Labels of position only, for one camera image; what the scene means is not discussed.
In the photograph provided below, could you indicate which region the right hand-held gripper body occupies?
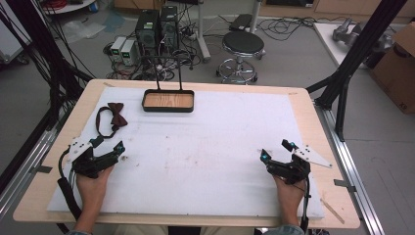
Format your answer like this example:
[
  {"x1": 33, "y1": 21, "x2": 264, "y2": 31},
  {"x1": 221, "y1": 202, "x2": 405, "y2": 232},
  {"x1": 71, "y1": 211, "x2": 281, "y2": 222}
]
[{"x1": 265, "y1": 144, "x2": 334, "y2": 186}]

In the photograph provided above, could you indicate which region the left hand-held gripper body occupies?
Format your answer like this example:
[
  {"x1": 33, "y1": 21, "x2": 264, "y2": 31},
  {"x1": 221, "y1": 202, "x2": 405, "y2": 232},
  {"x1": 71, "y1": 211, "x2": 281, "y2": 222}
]
[{"x1": 67, "y1": 136, "x2": 119, "y2": 179}]

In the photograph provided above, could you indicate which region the person's right hand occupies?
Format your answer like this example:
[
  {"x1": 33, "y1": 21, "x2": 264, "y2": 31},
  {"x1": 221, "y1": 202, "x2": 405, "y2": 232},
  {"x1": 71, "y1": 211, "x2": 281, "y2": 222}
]
[{"x1": 272, "y1": 174, "x2": 306, "y2": 214}]

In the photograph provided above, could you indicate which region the person's left hand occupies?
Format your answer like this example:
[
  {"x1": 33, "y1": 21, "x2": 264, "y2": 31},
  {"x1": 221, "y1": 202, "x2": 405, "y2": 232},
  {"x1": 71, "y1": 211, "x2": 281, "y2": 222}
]
[{"x1": 75, "y1": 164, "x2": 115, "y2": 212}]

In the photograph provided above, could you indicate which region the dark red bow tie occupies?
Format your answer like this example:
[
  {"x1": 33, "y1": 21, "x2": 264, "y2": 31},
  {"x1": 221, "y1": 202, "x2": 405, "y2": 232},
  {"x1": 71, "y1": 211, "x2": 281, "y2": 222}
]
[{"x1": 95, "y1": 102, "x2": 129, "y2": 139}]

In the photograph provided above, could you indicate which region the black tape strip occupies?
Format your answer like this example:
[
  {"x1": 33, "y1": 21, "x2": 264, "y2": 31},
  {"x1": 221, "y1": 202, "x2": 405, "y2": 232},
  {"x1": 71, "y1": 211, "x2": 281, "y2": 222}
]
[
  {"x1": 29, "y1": 164, "x2": 54, "y2": 174},
  {"x1": 333, "y1": 178, "x2": 357, "y2": 194}
]

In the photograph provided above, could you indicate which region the thin wooden stick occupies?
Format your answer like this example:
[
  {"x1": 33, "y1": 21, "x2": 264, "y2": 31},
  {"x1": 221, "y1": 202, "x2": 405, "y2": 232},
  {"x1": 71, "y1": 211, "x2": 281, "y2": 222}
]
[{"x1": 319, "y1": 198, "x2": 346, "y2": 225}]

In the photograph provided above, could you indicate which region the white foam mat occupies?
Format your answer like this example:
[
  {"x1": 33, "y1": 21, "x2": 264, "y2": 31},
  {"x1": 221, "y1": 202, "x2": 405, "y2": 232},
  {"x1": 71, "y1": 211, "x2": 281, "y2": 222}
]
[{"x1": 46, "y1": 85, "x2": 326, "y2": 220}]

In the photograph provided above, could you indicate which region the black rack with wooden tray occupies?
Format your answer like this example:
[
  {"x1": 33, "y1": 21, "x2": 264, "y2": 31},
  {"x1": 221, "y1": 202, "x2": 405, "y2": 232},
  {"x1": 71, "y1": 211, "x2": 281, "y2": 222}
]
[{"x1": 141, "y1": 54, "x2": 196, "y2": 114}]

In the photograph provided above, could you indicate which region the white bench power supply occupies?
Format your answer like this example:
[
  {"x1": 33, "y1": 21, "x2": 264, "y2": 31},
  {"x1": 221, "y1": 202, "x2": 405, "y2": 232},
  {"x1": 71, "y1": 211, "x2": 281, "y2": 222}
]
[
  {"x1": 110, "y1": 35, "x2": 127, "y2": 63},
  {"x1": 119, "y1": 39, "x2": 137, "y2": 67}
]

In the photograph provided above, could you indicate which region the white board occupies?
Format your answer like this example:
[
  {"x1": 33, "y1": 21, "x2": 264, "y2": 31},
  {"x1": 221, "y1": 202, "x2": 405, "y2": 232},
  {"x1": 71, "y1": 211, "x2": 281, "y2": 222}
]
[{"x1": 312, "y1": 22, "x2": 373, "y2": 70}]

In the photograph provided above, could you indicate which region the black round stool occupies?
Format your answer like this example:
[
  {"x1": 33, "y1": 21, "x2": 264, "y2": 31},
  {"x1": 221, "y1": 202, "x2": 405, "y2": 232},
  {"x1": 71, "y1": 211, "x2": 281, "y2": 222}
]
[{"x1": 215, "y1": 30, "x2": 266, "y2": 85}]

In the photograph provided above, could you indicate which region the large black computer tower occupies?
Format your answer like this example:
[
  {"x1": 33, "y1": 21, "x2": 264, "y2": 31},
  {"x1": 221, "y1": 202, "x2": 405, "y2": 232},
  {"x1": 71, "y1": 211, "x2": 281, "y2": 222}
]
[{"x1": 134, "y1": 9, "x2": 161, "y2": 59}]

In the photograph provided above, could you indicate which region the grey machine part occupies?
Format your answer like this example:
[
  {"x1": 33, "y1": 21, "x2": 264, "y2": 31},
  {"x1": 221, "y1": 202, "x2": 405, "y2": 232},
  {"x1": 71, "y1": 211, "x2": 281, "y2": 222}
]
[{"x1": 332, "y1": 17, "x2": 394, "y2": 54}]

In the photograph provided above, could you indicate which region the slim black computer tower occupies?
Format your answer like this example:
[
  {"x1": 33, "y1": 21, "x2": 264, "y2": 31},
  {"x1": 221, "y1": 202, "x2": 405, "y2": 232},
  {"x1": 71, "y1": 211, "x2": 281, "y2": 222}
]
[{"x1": 159, "y1": 5, "x2": 180, "y2": 54}]

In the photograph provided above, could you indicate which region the brown cardboard box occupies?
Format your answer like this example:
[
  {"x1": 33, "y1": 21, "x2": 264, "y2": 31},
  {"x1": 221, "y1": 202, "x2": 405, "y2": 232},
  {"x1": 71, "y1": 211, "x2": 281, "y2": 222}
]
[{"x1": 369, "y1": 22, "x2": 415, "y2": 116}]

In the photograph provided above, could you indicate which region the black flat device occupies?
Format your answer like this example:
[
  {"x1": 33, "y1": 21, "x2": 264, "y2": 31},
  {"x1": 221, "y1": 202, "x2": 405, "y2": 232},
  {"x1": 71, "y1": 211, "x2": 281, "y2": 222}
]
[{"x1": 228, "y1": 13, "x2": 254, "y2": 32}]

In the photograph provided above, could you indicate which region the round white table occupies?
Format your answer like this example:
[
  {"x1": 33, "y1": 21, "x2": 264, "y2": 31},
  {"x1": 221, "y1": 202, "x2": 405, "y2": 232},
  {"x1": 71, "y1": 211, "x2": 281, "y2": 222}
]
[{"x1": 41, "y1": 0, "x2": 98, "y2": 16}]

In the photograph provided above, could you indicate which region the grey table leg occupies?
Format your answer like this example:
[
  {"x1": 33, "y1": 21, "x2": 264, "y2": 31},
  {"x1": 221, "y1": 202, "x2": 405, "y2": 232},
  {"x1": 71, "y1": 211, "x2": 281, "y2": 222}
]
[{"x1": 195, "y1": 0, "x2": 212, "y2": 65}]

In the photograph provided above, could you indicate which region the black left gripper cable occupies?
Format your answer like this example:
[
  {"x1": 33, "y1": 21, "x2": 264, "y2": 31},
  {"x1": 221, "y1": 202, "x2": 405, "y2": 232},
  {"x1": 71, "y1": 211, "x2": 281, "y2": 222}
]
[{"x1": 56, "y1": 146, "x2": 83, "y2": 223}]

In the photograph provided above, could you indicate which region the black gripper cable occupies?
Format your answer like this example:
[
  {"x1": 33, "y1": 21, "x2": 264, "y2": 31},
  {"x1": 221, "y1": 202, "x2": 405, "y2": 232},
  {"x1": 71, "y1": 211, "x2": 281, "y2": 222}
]
[
  {"x1": 56, "y1": 146, "x2": 83, "y2": 223},
  {"x1": 299, "y1": 177, "x2": 312, "y2": 233}
]

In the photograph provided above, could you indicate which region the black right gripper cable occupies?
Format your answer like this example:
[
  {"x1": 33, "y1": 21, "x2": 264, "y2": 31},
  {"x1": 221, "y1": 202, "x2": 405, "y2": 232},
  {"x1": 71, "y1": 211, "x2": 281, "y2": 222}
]
[{"x1": 299, "y1": 177, "x2": 312, "y2": 233}]

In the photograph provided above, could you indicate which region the aluminium rail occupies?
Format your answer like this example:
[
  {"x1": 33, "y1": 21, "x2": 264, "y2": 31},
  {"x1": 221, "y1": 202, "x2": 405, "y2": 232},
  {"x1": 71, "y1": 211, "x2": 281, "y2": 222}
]
[
  {"x1": 0, "y1": 111, "x2": 71, "y2": 219},
  {"x1": 313, "y1": 101, "x2": 388, "y2": 235}
]

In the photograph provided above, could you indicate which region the black metal stand frame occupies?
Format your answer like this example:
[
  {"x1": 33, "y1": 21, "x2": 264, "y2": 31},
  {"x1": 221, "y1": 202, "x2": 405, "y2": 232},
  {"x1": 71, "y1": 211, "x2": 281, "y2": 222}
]
[
  {"x1": 0, "y1": 0, "x2": 96, "y2": 194},
  {"x1": 305, "y1": 0, "x2": 409, "y2": 143}
]

